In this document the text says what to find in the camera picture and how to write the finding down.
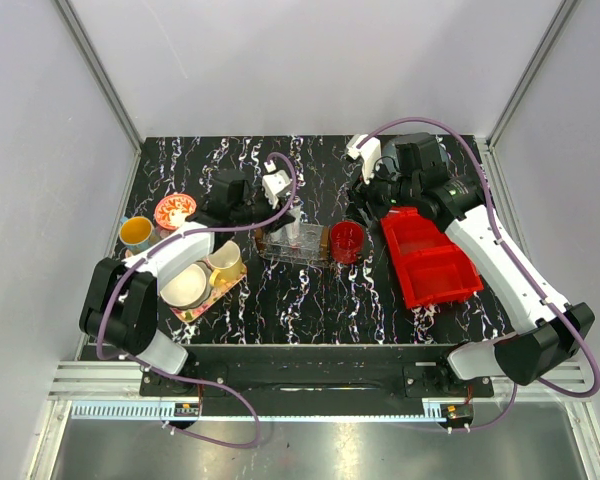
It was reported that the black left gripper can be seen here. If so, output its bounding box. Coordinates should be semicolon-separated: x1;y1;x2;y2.
231;186;295;235

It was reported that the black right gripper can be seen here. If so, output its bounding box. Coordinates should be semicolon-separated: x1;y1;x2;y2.
342;153;420;228

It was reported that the white toothpaste tube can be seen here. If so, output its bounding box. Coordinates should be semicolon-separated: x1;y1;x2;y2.
285;207;302;246

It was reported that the red translucent cup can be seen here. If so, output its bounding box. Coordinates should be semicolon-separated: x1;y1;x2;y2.
330;221;365;264

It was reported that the clear holder with wooden ends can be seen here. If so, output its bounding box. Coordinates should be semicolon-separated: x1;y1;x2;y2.
254;223;331;268

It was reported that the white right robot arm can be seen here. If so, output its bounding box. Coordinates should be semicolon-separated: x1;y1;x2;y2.
346;133;594;396

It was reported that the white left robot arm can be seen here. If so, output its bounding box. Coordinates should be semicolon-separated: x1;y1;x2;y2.
79;166;297;396

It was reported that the floral serving tray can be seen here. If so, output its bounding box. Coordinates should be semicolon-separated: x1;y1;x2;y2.
160;251;247;324

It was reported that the cream and yellow mug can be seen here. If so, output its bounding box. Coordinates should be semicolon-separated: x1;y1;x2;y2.
207;240;244;288

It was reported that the red plastic compartment bin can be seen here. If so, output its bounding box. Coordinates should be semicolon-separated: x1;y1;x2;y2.
381;207;484;308

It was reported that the white scalloped bowl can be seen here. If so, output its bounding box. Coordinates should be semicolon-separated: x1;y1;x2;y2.
160;261;211;310

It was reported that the blue and yellow mug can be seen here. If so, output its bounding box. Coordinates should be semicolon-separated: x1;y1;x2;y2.
118;216;159;255

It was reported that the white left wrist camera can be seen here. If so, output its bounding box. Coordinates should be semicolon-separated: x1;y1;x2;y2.
261;159;291;209

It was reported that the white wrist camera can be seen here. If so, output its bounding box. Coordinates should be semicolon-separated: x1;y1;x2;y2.
346;134;381;184
261;159;291;209

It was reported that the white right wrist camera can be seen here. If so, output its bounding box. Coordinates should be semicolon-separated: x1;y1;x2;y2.
346;134;381;184

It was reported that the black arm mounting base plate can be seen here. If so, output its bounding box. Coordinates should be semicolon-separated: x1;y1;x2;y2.
139;343;496;401

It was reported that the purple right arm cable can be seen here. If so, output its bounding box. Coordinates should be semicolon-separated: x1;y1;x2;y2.
357;117;600;399

